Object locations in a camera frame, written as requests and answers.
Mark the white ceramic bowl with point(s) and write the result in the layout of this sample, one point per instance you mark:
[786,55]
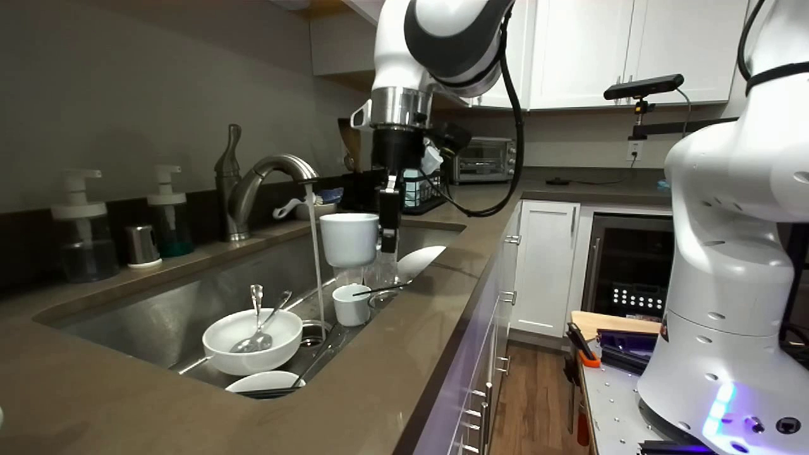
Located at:
[222,337]

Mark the small cup with brown liquid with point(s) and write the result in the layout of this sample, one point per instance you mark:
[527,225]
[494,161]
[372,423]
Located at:
[350,313]

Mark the brushed steel faucet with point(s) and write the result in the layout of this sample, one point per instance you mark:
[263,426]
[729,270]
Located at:
[254,173]

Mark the white ceramic mug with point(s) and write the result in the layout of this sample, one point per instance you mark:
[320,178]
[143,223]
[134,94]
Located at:
[346,240]

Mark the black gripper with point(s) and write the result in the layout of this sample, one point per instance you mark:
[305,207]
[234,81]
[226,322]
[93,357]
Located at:
[396,155]

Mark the white wall outlet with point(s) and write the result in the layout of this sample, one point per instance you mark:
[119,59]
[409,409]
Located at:
[635,150]

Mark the white base cabinet run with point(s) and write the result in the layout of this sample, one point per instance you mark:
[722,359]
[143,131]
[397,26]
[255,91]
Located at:
[471,337]

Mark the black dish rack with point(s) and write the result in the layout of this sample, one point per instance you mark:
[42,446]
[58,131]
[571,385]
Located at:
[430,203]

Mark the silver spoon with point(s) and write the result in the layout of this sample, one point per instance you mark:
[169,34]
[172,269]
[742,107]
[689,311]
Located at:
[268,323]

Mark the robot mounting table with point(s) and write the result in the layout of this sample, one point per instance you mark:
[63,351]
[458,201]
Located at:
[609,413]

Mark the black stereo camera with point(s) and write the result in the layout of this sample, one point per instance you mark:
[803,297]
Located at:
[646,86]

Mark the silver fork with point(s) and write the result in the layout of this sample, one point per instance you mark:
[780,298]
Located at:
[255,303]

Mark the white pump soap dispenser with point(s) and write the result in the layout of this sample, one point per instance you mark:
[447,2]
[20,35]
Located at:
[169,223]
[85,244]

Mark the white upper cabinets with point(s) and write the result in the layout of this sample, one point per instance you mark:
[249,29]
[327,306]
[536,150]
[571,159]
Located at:
[608,50]

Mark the stainless steel sink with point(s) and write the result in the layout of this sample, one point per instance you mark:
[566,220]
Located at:
[167,319]

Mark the wooden board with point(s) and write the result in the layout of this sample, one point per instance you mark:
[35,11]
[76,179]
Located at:
[616,322]

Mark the small white dish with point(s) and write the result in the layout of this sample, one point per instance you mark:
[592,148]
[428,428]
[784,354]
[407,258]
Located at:
[267,383]

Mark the white curved plate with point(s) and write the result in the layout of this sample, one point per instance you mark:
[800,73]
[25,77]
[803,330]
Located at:
[420,260]

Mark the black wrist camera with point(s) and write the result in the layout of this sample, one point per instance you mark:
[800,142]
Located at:
[450,139]

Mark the small metal cup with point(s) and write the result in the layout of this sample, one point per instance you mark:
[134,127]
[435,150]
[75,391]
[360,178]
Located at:
[143,245]

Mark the black undercounter wine cooler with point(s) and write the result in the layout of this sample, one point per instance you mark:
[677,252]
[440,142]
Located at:
[628,266]

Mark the black orange bar clamp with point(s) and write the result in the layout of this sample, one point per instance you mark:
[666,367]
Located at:
[583,343]

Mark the slim dark metal utensil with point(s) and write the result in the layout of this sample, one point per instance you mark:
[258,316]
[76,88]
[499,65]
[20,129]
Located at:
[388,289]

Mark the white cabinet door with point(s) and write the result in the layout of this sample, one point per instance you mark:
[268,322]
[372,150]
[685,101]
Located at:
[546,269]

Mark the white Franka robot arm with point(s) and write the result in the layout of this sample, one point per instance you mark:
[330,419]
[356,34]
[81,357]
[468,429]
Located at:
[723,279]

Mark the pale blue cup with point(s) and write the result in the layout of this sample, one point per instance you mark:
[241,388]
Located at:
[409,191]

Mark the black box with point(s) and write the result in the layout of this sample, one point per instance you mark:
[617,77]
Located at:
[628,350]

